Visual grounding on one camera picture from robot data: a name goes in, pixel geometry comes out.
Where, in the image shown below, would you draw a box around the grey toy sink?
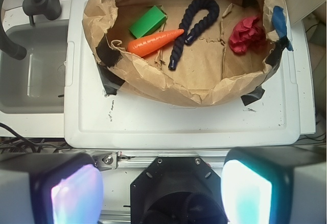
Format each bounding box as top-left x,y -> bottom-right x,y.
1,0 -> 71,138

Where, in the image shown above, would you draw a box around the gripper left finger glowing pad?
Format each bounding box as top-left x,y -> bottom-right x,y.
1,153 -> 104,223

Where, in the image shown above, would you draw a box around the dark grey faucet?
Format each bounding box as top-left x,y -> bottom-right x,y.
0,0 -> 62,60

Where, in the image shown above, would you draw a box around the dark blue rope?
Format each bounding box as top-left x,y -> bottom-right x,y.
168,0 -> 220,71

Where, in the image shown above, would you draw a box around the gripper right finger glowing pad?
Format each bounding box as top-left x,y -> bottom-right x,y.
221,146 -> 326,223

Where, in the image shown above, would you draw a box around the brown paper bag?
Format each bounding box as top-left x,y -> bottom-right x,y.
82,0 -> 286,107

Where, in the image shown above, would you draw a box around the aluminium rail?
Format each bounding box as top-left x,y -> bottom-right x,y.
88,148 -> 229,170

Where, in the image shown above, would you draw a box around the red crumpled paper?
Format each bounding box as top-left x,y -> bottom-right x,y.
228,16 -> 266,55

